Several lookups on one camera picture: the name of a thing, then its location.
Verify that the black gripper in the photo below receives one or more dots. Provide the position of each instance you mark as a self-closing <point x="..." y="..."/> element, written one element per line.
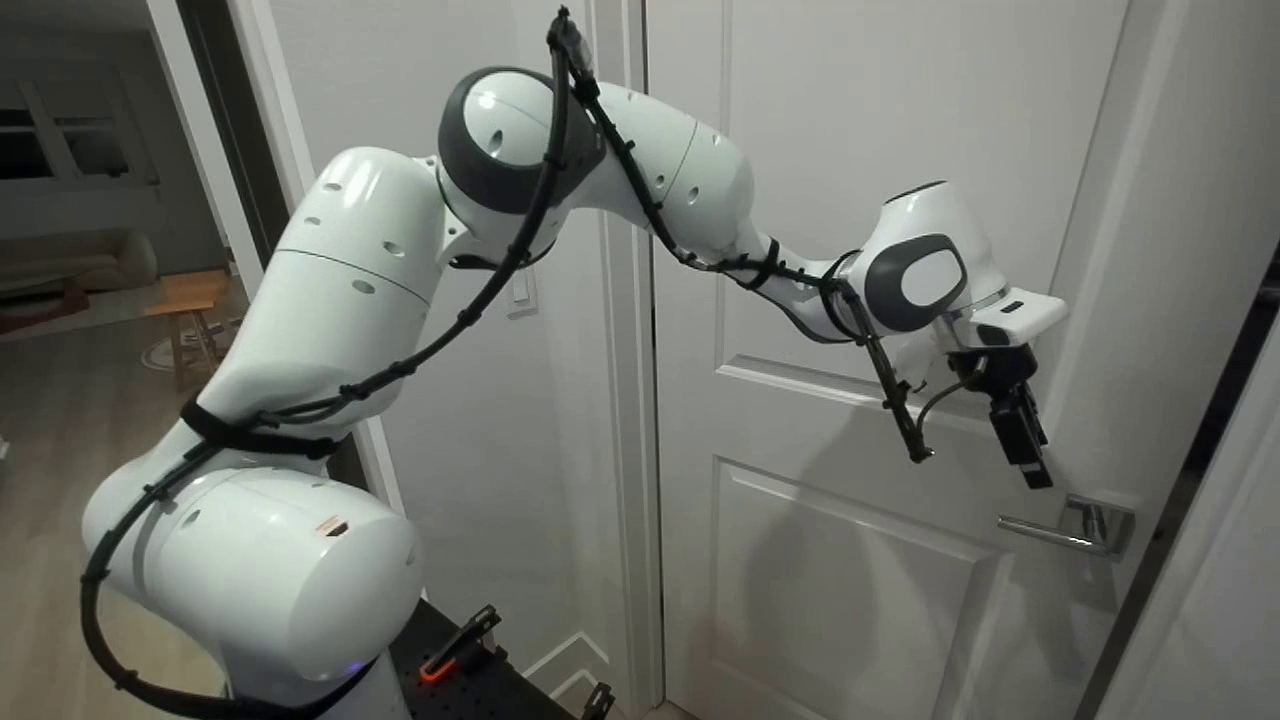
<point x="999" y="370"/>

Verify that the white panelled door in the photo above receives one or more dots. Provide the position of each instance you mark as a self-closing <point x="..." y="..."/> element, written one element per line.
<point x="824" y="533"/>

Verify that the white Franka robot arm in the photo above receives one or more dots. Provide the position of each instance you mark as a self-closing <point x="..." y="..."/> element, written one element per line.
<point x="363" y="293"/>

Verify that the black orange-tipped clamp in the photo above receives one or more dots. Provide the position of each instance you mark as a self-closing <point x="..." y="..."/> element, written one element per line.
<point x="597" y="703"/>
<point x="458" y="646"/>

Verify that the wooden stool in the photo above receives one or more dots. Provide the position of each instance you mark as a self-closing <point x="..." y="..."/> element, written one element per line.
<point x="199" y="326"/>

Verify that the white shelf unit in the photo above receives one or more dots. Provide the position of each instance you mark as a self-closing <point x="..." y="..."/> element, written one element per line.
<point x="82" y="161"/>

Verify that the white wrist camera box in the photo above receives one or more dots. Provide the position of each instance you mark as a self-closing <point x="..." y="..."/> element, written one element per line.
<point x="1022" y="314"/>

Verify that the white wall switch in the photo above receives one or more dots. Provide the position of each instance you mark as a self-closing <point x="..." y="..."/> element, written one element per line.
<point x="523" y="298"/>

